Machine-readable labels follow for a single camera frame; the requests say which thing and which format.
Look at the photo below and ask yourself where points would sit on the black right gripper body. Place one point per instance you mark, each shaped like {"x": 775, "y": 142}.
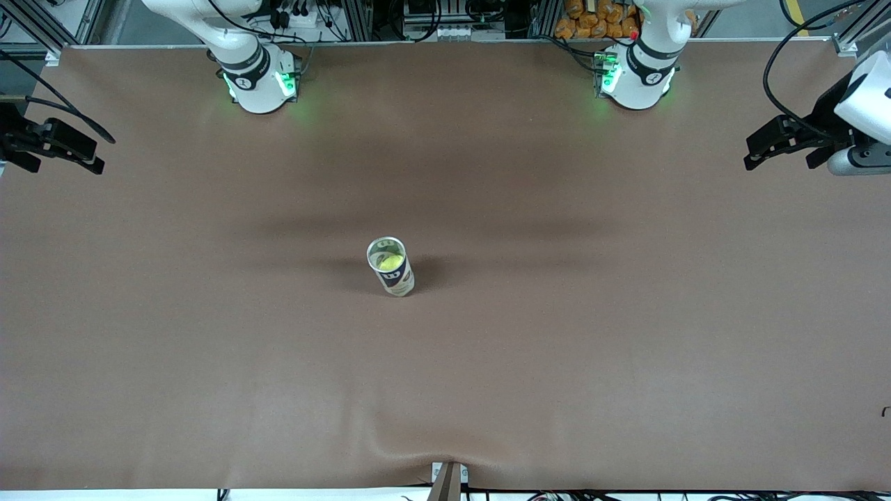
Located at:
{"x": 15, "y": 135}

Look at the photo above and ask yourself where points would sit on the brown table mat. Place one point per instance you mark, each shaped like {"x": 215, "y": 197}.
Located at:
{"x": 445, "y": 383}

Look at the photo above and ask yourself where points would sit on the white terminal block row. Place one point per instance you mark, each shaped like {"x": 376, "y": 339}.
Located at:
{"x": 459, "y": 33}

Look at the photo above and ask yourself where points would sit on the metal mount bracket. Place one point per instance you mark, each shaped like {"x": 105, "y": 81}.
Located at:
{"x": 449, "y": 483}

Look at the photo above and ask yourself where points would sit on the yellow tennis ball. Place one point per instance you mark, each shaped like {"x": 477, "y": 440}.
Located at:
{"x": 391, "y": 262}

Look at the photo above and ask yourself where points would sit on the pile of orange objects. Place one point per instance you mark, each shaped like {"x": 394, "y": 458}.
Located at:
{"x": 592, "y": 21}

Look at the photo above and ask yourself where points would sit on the clear plastic tennis ball can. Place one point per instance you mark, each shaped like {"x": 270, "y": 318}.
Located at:
{"x": 397, "y": 280}

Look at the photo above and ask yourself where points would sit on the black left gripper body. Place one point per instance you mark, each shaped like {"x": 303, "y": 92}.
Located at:
{"x": 825, "y": 114}

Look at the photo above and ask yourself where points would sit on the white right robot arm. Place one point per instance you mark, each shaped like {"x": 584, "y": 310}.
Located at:
{"x": 254, "y": 90}

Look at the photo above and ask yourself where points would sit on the white power strip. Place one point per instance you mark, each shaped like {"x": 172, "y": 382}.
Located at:
{"x": 296, "y": 19}

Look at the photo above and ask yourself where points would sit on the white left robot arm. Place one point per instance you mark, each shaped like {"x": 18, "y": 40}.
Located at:
{"x": 640, "y": 83}

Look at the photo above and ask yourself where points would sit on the aluminium frame profile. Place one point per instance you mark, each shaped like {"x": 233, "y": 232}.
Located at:
{"x": 42, "y": 35}
{"x": 853, "y": 42}

